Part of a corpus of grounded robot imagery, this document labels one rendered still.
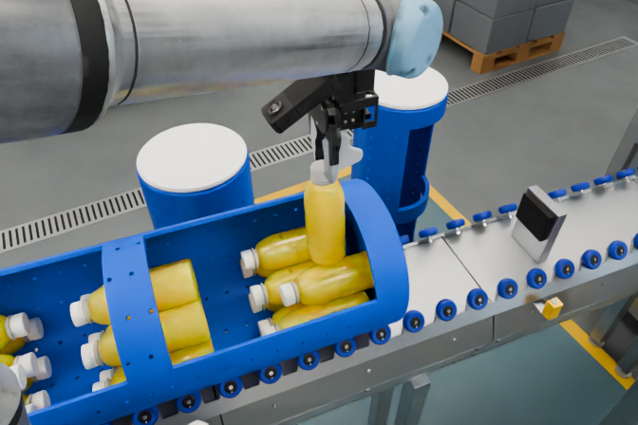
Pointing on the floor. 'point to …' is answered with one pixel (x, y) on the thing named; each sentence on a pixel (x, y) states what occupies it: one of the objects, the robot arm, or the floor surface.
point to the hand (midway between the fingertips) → (322, 169)
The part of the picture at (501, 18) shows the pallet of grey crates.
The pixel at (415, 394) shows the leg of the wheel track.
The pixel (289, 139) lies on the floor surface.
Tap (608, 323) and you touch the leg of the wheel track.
